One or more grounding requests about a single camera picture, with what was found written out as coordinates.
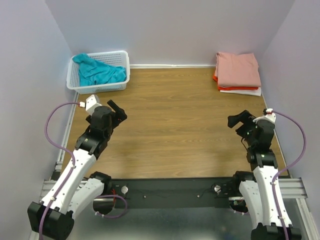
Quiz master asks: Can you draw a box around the dusty pink graphic t-shirt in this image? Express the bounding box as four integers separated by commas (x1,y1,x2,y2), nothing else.
215,52,261,88

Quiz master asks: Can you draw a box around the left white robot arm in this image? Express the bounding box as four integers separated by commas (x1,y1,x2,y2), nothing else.
27,95,128,240

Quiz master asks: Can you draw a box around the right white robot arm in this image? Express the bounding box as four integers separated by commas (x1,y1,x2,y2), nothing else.
227,108,302,240

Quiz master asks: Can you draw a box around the folded white t-shirt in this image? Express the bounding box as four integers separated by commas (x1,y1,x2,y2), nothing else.
220,87,262,97

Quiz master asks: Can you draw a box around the teal t-shirt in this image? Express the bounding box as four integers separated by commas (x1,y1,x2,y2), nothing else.
72,53,127,87

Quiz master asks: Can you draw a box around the folded orange t-shirt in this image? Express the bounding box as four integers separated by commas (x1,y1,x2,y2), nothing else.
212,72,259,91

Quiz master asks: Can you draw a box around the white plastic laundry basket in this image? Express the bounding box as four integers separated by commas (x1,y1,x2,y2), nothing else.
66,50,131,94

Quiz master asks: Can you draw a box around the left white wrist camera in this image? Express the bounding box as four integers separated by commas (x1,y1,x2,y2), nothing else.
79,94,102,116

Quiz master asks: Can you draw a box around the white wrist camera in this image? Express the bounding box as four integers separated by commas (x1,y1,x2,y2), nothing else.
79,94,102,116
253,108,277,124

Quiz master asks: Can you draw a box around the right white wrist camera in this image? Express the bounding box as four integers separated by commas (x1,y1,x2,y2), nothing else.
253,108,277,124

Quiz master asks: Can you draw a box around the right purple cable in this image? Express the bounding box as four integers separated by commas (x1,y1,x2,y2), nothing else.
233,111,308,240

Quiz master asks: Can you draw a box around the purple cable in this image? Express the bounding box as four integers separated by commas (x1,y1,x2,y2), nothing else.
233,111,308,240
37,101,128,240

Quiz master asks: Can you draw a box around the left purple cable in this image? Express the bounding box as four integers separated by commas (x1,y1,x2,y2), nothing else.
37,101,128,240

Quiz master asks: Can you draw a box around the aluminium frame rail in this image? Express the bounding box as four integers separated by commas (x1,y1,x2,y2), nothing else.
28,94,320,240

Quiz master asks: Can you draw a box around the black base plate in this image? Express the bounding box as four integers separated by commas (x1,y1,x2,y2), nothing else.
82,176,251,216

